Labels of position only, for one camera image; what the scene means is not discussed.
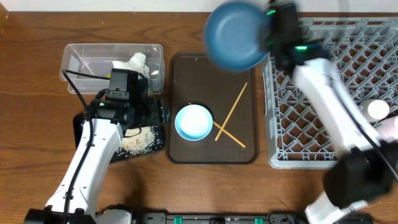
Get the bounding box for grey dishwasher rack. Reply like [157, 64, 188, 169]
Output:
[261, 17, 397, 169]

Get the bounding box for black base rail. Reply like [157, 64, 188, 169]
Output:
[93, 203, 374, 224]

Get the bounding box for dark blue plate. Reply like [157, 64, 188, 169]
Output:
[204, 1, 270, 72]

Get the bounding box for wooden chopstick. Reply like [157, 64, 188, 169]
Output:
[215, 82, 248, 141]
[188, 102, 247, 149]

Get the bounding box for white cup green inside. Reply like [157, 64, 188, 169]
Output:
[359, 99, 389, 123]

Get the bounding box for rice leftovers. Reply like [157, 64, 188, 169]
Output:
[113, 126, 165, 161]

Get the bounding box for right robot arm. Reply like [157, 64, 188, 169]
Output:
[262, 18, 397, 223]

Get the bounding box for clear plastic waste bin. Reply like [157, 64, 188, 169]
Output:
[61, 44, 165, 95]

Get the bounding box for light blue bowl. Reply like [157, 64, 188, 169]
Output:
[174, 105, 213, 141]

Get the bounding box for black tray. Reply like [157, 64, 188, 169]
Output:
[72, 98, 166, 163]

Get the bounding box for brown serving tray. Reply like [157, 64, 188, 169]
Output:
[167, 52, 259, 164]

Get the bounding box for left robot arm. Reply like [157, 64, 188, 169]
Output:
[24, 98, 170, 223]

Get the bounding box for white napkin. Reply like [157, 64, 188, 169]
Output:
[113, 52, 150, 78]

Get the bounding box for white cup pink inside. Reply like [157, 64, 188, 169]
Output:
[376, 116, 398, 142]

